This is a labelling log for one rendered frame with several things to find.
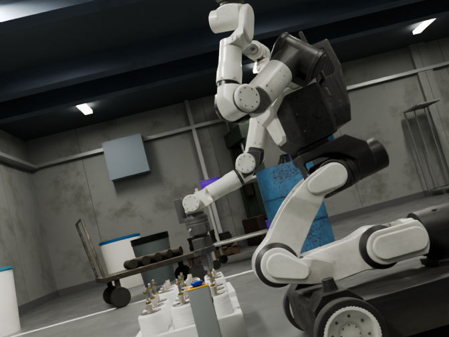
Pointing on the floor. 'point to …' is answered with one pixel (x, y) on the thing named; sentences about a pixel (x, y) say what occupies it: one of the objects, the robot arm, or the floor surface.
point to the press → (256, 208)
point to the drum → (322, 222)
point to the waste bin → (139, 247)
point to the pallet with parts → (218, 246)
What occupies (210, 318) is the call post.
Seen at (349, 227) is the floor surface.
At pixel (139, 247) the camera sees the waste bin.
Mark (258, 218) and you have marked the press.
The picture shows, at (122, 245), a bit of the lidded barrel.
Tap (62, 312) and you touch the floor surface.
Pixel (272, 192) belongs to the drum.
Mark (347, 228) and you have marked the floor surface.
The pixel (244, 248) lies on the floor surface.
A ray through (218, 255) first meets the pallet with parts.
